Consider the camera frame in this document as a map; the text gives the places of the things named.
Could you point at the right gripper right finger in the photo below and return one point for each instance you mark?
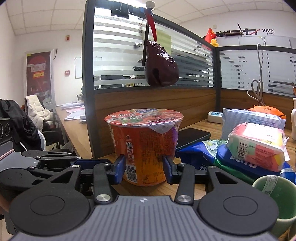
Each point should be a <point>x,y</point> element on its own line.
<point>186,176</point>

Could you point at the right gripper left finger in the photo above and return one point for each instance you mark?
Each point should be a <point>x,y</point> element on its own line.
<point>97,176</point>

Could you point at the orange beef noodle cup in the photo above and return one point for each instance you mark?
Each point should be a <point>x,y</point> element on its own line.
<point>145,136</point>

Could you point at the blue snack bag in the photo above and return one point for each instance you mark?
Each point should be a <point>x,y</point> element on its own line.
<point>215,153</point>

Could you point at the black smartphone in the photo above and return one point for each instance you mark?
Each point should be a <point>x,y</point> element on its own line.
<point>191,136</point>

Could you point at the black jacket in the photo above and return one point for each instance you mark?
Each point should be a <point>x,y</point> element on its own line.
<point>25,133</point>

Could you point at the white power strip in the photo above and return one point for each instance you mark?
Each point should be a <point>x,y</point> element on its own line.
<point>215,117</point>

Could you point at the white wet wipes pack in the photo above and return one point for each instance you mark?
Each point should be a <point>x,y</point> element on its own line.
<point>233,117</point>

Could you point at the white office chair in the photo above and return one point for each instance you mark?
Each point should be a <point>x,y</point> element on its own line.
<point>44,120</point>

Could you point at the pink tissue pack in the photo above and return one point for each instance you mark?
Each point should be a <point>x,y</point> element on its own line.
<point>261,145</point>

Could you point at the grey cubicle partition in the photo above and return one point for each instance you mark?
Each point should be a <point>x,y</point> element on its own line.
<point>211,78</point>

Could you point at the green ceramic cup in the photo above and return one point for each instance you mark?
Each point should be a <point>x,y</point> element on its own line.
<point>282,191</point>

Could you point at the orange packet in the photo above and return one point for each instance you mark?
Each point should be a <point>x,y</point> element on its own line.
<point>268,110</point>

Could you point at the dark red hanging pouch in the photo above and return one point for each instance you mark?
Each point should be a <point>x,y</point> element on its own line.
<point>161,70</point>

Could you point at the yellow rubber duck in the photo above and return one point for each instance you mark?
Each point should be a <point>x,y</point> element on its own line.
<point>214,42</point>

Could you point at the small red flag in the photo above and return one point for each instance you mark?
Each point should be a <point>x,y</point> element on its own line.
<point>209,35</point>

